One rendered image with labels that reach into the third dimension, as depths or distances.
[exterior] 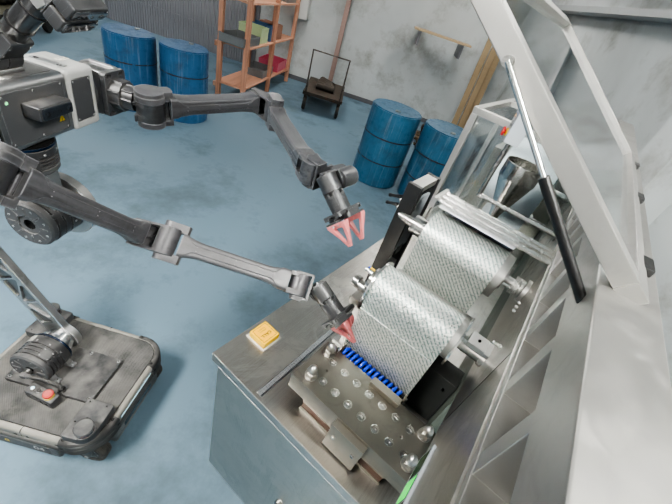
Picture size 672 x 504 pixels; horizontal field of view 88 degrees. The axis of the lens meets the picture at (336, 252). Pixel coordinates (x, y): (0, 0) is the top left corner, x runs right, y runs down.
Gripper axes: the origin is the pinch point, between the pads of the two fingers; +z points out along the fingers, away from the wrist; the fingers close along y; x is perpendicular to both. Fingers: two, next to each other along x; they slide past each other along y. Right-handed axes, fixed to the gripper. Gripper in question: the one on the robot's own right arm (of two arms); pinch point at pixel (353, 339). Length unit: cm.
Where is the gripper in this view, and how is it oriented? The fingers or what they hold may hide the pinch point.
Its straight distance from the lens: 107.1
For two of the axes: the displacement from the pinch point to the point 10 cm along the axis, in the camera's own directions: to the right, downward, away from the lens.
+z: 5.6, 8.3, -0.3
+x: 5.7, -4.1, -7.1
